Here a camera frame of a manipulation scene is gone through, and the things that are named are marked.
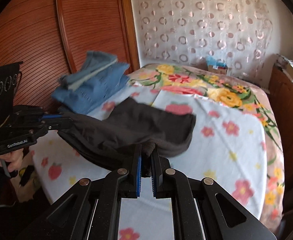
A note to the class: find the strawberry print bed sheet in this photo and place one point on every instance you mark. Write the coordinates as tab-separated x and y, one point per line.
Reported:
224	155

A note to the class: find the blue denim folded jeans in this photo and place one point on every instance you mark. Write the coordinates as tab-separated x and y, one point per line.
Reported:
94	96

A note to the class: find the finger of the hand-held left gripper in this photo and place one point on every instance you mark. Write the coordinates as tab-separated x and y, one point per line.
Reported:
52	116
59	124

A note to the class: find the circle print sheer curtain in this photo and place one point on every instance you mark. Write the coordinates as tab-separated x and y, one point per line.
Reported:
199	25

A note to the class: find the wooden slatted wardrobe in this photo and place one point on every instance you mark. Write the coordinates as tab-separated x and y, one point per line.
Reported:
61	30

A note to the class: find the cardboard box with red print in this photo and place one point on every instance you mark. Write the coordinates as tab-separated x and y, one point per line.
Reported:
217	69

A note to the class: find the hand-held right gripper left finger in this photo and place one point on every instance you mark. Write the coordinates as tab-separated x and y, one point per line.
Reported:
138	177

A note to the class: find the person's left hand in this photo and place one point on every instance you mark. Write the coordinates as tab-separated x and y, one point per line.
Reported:
16	158

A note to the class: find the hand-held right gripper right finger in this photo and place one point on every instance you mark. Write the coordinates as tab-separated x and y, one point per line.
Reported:
154	180

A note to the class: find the black pants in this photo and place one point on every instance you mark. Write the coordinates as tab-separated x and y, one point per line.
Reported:
136	127

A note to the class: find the light blue folded jeans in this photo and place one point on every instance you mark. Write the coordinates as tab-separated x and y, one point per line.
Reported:
94	58

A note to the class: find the wooden cabinet counter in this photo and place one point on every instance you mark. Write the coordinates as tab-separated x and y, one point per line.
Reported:
286	95

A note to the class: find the patterned wrapped bundle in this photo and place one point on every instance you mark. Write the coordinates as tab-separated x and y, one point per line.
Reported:
286	60

